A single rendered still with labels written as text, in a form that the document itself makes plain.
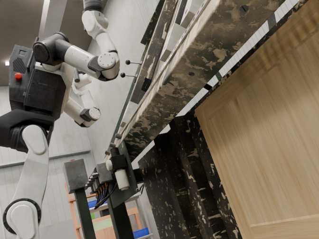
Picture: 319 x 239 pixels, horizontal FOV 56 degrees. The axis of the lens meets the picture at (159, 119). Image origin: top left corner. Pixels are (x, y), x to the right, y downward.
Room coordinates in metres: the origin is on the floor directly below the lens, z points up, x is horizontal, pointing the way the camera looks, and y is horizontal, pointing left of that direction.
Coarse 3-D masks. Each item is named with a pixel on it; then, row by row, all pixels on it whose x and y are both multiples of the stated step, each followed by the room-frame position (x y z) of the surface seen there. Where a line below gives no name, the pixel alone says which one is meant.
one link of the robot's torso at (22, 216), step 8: (16, 208) 1.18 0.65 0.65; (24, 208) 1.19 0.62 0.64; (32, 208) 1.21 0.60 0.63; (8, 216) 1.17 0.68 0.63; (16, 216) 1.17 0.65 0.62; (24, 216) 1.19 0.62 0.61; (32, 216) 1.20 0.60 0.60; (16, 224) 1.17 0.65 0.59; (24, 224) 1.18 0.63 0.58; (32, 224) 1.20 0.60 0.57; (16, 232) 1.18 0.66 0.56; (24, 232) 1.18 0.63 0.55; (32, 232) 1.19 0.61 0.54
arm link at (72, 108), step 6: (66, 102) 1.59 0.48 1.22; (72, 102) 1.62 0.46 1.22; (66, 108) 1.61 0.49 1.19; (72, 108) 1.62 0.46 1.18; (78, 108) 1.64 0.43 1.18; (72, 114) 1.64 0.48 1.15; (78, 114) 1.64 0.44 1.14; (84, 114) 1.64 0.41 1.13; (90, 114) 1.66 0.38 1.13; (96, 114) 1.69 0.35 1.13; (78, 120) 1.67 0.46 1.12; (90, 120) 1.68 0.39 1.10; (84, 126) 1.75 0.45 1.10
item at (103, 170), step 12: (120, 144) 1.34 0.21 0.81; (120, 156) 1.30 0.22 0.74; (96, 168) 1.42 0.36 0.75; (108, 168) 1.29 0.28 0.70; (120, 168) 1.30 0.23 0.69; (96, 180) 1.48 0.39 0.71; (108, 180) 1.41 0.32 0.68; (120, 180) 1.29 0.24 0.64; (132, 180) 1.31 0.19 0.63; (96, 192) 1.64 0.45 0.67; (120, 192) 1.53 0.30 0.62; (132, 192) 1.36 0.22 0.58; (96, 204) 1.46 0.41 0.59
